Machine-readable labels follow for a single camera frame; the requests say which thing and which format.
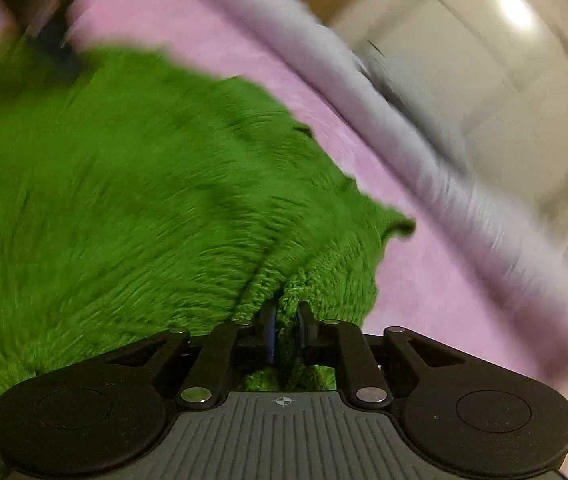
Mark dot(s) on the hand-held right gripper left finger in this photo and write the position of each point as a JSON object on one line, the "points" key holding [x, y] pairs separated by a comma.
{"points": [[270, 332]]}

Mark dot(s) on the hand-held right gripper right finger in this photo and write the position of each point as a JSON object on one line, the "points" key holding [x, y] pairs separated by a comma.
{"points": [[304, 331]]}

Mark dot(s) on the green knit sweater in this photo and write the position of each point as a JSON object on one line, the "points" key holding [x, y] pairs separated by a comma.
{"points": [[114, 210]]}

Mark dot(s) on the pink floral bed blanket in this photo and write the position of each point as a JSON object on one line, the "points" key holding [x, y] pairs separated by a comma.
{"points": [[264, 60]]}

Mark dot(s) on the lavender striped comforter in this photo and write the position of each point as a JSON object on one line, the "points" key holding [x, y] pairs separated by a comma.
{"points": [[414, 135]]}

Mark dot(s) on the cream panelled wardrobe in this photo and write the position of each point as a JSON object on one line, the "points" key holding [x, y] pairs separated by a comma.
{"points": [[514, 85]]}

